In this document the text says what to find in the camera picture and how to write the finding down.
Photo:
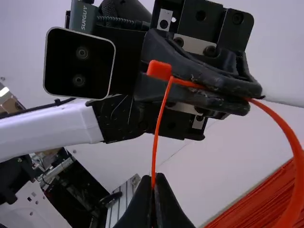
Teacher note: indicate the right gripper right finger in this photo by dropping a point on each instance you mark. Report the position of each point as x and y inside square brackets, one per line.
[171, 209]

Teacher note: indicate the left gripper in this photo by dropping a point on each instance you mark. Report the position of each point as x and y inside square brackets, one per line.
[202, 21]

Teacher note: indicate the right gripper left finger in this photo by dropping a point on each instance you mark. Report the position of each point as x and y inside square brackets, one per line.
[140, 206]

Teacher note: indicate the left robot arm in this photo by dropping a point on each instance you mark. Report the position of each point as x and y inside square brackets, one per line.
[47, 128]

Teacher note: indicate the silver rails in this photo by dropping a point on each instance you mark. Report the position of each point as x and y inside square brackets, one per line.
[123, 197]

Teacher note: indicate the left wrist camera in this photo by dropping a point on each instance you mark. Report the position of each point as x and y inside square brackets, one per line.
[78, 64]

